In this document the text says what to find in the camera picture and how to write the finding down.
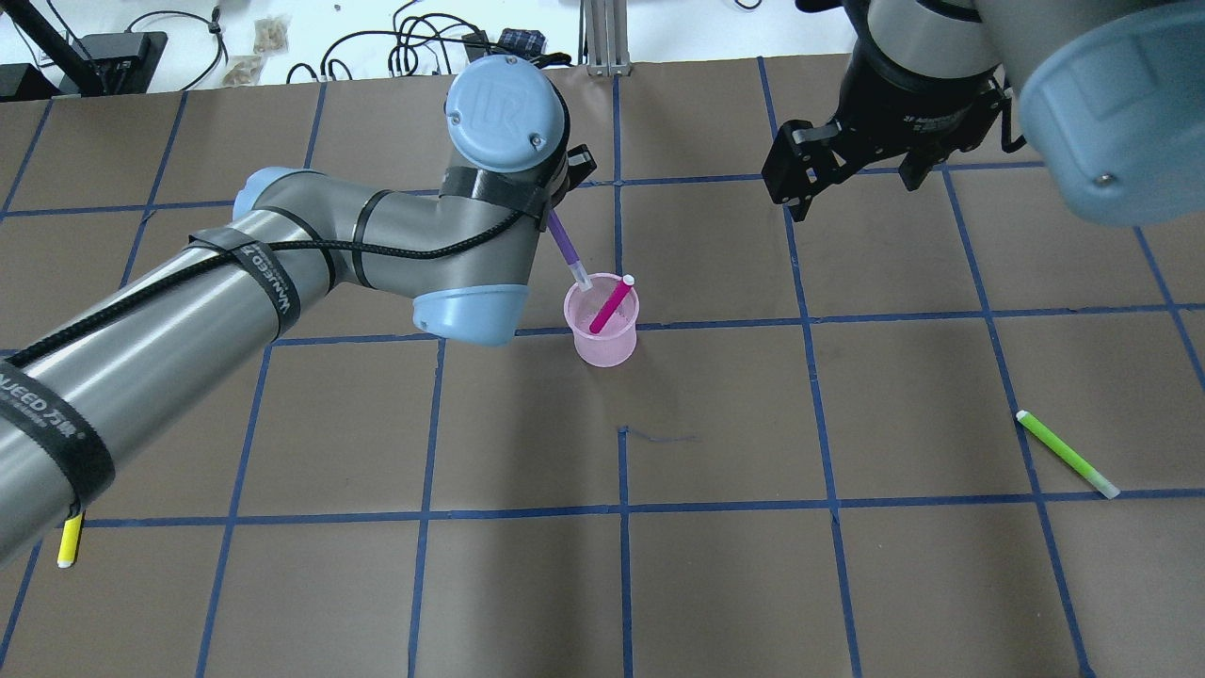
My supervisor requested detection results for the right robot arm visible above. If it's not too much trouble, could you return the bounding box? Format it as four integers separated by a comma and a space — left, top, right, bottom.
762, 1, 1204, 226

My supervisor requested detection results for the snack bag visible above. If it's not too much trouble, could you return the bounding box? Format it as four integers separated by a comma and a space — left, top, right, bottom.
222, 53, 264, 89
252, 14, 290, 55

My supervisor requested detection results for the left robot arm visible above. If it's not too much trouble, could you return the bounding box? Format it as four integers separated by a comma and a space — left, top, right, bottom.
1, 57, 595, 562

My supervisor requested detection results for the yellow pen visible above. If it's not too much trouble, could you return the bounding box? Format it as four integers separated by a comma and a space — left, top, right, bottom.
55, 512, 86, 570

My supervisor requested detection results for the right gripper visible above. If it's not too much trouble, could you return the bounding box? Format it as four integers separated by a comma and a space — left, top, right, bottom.
762, 39, 1009, 223

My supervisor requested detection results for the pink plastic cup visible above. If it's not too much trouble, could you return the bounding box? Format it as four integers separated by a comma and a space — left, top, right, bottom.
563, 273, 640, 369

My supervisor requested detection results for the green pen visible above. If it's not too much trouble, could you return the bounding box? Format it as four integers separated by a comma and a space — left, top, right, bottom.
1013, 411, 1119, 499

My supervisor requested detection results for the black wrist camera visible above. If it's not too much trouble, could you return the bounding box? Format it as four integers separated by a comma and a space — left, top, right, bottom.
563, 143, 598, 190

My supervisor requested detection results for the purple pen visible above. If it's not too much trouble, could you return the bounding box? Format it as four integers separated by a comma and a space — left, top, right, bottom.
548, 210, 593, 291

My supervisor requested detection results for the aluminium frame post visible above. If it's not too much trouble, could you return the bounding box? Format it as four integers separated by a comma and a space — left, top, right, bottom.
578, 1, 631, 77

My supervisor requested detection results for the pink pen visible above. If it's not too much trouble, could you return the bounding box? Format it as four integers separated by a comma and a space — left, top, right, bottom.
588, 275, 635, 335

